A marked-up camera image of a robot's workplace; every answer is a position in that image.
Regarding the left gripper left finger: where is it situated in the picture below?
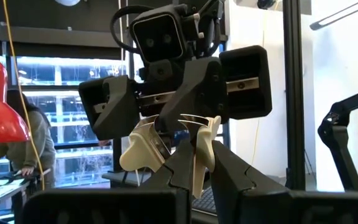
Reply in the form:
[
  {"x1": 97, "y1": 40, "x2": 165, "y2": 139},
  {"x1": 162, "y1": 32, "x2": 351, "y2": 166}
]
[{"x1": 20, "y1": 139, "x2": 196, "y2": 224}]

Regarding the black right camera cable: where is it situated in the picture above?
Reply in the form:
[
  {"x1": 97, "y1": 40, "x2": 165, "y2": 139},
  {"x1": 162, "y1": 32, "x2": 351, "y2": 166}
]
[{"x1": 109, "y1": 4, "x2": 145, "y2": 54}]

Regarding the person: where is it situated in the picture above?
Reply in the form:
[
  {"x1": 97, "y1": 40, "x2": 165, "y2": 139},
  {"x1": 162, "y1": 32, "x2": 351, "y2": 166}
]
[{"x1": 0, "y1": 89, "x2": 58, "y2": 189}]

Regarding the yellow extension cord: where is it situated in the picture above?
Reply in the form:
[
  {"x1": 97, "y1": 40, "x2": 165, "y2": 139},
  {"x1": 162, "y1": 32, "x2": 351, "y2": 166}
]
[{"x1": 2, "y1": 0, "x2": 45, "y2": 191}]

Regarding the black aluminium table frame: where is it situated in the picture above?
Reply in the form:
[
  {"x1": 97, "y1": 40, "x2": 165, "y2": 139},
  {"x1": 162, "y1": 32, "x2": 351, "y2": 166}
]
[{"x1": 283, "y1": 0, "x2": 306, "y2": 191}]

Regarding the linear ceiling light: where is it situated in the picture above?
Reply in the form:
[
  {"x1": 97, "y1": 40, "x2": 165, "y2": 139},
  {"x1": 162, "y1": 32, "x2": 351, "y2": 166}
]
[{"x1": 309, "y1": 0, "x2": 358, "y2": 31}]

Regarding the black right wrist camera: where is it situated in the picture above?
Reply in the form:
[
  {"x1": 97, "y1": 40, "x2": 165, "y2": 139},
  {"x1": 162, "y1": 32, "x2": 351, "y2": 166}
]
[{"x1": 129, "y1": 4, "x2": 198, "y2": 65}]

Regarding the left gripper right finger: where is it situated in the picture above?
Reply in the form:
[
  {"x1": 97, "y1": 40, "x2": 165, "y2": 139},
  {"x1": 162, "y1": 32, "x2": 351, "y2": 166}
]
[{"x1": 211, "y1": 140, "x2": 358, "y2": 224}]

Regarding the open black laptop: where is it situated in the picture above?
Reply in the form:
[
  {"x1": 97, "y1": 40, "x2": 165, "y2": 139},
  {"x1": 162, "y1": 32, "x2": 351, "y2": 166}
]
[{"x1": 192, "y1": 185, "x2": 218, "y2": 215}]

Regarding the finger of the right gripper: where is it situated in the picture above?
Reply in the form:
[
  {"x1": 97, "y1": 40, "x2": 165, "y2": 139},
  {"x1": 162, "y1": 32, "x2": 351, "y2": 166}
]
[
  {"x1": 157, "y1": 45, "x2": 273, "y2": 132},
  {"x1": 78, "y1": 75, "x2": 140, "y2": 141}
]

